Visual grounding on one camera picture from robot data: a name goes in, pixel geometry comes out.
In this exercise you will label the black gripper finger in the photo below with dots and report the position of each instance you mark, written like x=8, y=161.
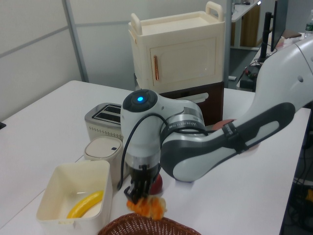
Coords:
x=143, y=191
x=130, y=193

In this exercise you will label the silver two-slot toaster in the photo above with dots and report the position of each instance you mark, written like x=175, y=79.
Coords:
x=100, y=124

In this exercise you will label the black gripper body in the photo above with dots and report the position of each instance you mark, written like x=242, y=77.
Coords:
x=144, y=175

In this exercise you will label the yellow banana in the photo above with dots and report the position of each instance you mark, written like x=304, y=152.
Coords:
x=85, y=204

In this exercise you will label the cream bread piece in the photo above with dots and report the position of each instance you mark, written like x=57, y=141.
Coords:
x=152, y=206

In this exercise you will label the brown wicker basket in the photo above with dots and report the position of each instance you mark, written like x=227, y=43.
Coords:
x=146, y=225

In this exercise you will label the wooden background cabinet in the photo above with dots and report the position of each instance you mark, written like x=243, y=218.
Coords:
x=249, y=29

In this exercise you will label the cream plastic box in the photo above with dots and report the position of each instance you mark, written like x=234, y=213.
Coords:
x=63, y=181

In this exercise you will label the small white lidded bin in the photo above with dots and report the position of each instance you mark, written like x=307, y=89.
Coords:
x=102, y=149

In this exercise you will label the red apple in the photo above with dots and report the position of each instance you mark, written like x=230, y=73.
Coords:
x=157, y=186

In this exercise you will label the black monitor stand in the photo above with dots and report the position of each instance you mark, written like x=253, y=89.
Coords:
x=266, y=36

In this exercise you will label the dark brown drawer base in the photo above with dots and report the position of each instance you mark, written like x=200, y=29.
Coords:
x=212, y=105

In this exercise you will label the black computer monitor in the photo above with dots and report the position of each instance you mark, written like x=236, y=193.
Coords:
x=277, y=27

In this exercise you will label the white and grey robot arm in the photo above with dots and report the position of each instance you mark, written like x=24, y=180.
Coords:
x=269, y=80

